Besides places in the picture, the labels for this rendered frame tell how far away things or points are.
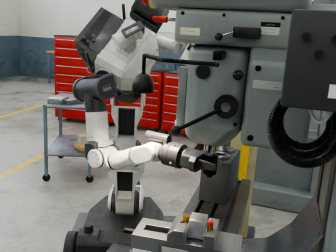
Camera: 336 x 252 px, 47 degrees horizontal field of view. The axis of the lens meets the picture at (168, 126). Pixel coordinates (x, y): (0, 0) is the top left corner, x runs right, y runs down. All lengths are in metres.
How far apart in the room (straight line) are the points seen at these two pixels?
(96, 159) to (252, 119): 0.68
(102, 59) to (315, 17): 0.97
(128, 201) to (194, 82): 1.15
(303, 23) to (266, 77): 0.30
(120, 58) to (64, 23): 10.35
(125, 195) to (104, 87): 0.82
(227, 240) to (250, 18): 0.68
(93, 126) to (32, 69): 11.09
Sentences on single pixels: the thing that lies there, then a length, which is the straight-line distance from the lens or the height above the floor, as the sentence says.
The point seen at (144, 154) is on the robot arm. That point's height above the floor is 1.22.
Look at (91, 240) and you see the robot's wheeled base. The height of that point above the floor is 0.59.
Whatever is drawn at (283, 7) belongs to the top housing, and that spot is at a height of 1.74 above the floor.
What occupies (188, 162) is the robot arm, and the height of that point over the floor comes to 1.24.
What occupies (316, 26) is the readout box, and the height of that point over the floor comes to 1.69.
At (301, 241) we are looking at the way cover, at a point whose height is 1.03.
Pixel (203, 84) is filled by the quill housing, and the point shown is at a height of 1.51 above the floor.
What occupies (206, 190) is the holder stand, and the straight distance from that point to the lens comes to 1.69.
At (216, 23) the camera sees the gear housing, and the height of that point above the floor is 1.69.
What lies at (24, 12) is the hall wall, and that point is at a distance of 12.68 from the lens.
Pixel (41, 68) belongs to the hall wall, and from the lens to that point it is 12.45.
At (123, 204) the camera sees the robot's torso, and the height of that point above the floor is 0.71.
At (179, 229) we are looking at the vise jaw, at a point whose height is 1.07.
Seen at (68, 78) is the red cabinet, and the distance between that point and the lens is 6.75.
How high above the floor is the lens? 1.67
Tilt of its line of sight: 14 degrees down
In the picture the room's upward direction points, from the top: 3 degrees clockwise
